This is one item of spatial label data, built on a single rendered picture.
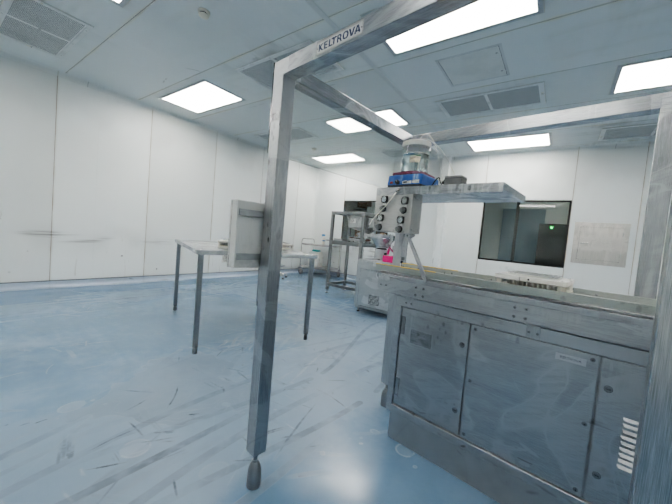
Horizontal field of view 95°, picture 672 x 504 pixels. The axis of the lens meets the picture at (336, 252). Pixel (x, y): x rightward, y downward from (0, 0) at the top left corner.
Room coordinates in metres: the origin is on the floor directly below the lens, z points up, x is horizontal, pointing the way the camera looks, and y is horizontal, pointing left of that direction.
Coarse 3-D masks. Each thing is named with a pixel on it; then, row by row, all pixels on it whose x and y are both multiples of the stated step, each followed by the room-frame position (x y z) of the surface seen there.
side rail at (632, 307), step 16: (400, 272) 1.57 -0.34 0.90; (416, 272) 1.51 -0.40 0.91; (432, 272) 1.45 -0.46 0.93; (496, 288) 1.26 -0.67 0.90; (512, 288) 1.22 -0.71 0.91; (528, 288) 1.18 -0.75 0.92; (592, 304) 1.05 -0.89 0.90; (608, 304) 1.02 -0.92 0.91; (624, 304) 1.00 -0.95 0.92; (640, 304) 0.97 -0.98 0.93
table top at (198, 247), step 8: (176, 240) 3.53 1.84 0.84; (184, 240) 3.52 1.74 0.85; (192, 240) 3.67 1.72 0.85; (192, 248) 2.58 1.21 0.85; (200, 248) 2.58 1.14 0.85; (208, 248) 2.66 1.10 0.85; (216, 248) 2.74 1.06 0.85; (288, 256) 2.85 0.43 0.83; (296, 256) 2.89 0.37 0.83; (304, 256) 2.94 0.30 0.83; (312, 256) 2.99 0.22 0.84
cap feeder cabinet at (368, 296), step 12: (360, 264) 4.39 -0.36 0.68; (372, 264) 4.28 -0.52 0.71; (360, 276) 4.38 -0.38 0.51; (372, 276) 4.26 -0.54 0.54; (360, 288) 4.36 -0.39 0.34; (372, 288) 4.25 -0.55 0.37; (360, 300) 4.35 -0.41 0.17; (372, 300) 4.24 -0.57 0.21; (384, 300) 4.14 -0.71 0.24; (384, 312) 4.14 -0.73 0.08
